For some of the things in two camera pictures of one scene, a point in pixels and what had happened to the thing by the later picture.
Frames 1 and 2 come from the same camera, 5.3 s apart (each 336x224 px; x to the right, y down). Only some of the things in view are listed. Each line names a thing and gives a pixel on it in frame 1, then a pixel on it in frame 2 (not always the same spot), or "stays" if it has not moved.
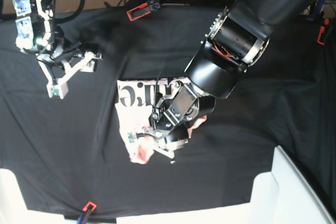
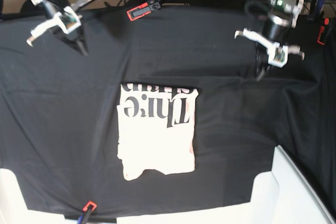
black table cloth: [71, 152] stays
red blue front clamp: [87, 210] stays
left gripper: [60, 55] -> [67, 19]
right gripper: [171, 138] -> [275, 29]
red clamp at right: [321, 36] stays
